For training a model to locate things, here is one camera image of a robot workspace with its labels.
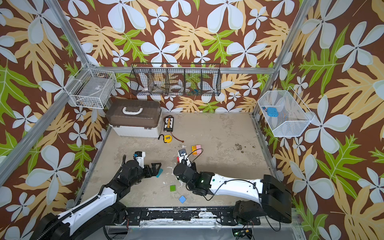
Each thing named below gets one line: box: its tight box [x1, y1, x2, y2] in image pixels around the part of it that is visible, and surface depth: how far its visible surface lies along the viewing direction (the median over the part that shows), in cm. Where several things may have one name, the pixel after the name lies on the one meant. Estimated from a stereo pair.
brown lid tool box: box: [106, 98, 162, 138], surface depth 97 cm
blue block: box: [178, 195, 187, 204], surface depth 82 cm
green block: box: [169, 185, 176, 192], surface depth 86 cm
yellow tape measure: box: [158, 134, 173, 144], surface depth 106 cm
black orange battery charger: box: [163, 115, 174, 132], surface depth 114 cm
